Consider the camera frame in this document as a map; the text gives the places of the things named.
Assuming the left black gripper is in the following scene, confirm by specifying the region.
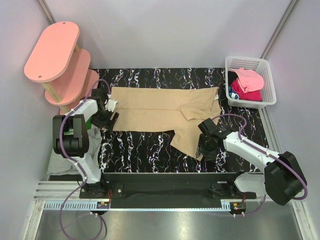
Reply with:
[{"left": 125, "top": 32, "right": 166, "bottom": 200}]
[{"left": 90, "top": 106, "right": 119, "bottom": 133}]

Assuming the beige t shirt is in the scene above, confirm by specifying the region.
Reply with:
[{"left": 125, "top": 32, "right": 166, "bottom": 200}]
[{"left": 111, "top": 86, "right": 221, "bottom": 160}]

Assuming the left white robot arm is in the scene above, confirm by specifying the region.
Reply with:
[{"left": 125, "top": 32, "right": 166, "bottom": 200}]
[{"left": 52, "top": 89, "right": 119, "bottom": 198}]

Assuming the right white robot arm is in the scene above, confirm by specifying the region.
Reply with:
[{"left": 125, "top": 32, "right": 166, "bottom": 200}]
[{"left": 196, "top": 118, "right": 308, "bottom": 206}]

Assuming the green board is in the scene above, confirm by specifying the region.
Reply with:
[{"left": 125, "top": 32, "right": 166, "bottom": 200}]
[{"left": 62, "top": 114, "right": 91, "bottom": 134}]

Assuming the blue patterned garment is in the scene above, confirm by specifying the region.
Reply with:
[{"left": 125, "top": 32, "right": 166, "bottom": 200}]
[{"left": 228, "top": 86, "right": 239, "bottom": 100}]

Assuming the magenta t shirt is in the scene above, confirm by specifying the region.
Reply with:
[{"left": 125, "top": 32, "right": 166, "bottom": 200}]
[{"left": 230, "top": 80, "right": 262, "bottom": 102}]

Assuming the white plastic basket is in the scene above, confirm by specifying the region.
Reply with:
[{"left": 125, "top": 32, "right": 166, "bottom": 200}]
[{"left": 225, "top": 56, "right": 277, "bottom": 109}]

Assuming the grey folded t shirt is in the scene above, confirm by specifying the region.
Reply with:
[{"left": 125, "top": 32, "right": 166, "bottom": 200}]
[{"left": 47, "top": 127, "right": 102, "bottom": 175}]

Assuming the pink t shirt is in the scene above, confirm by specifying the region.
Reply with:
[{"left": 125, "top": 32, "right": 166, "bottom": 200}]
[{"left": 231, "top": 67, "right": 265, "bottom": 93}]

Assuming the pink tiered shelf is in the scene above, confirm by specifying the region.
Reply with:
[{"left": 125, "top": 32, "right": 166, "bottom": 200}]
[{"left": 24, "top": 21, "right": 99, "bottom": 115}]

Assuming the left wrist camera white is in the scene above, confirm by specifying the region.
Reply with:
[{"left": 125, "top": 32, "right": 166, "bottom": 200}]
[{"left": 105, "top": 99, "right": 118, "bottom": 112}]

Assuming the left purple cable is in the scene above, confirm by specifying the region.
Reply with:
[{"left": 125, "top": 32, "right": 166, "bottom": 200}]
[{"left": 59, "top": 79, "right": 112, "bottom": 238}]

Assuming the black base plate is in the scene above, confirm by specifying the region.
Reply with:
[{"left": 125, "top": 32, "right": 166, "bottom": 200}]
[{"left": 76, "top": 173, "right": 257, "bottom": 212}]

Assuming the aluminium rail frame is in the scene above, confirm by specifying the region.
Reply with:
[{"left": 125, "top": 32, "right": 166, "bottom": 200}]
[{"left": 24, "top": 120, "right": 318, "bottom": 240}]

